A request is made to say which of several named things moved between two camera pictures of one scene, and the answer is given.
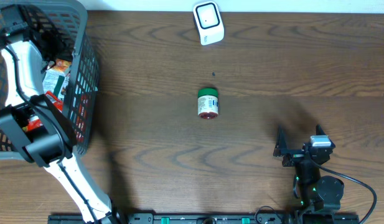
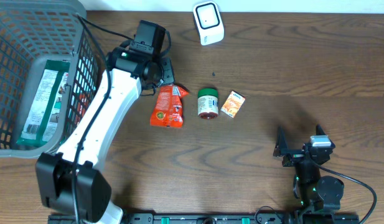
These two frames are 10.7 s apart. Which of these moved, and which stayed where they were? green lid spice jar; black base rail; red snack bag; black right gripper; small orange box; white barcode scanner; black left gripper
Moved: small orange box; red snack bag; black left gripper
Stayed: green lid spice jar; black right gripper; black base rail; white barcode scanner
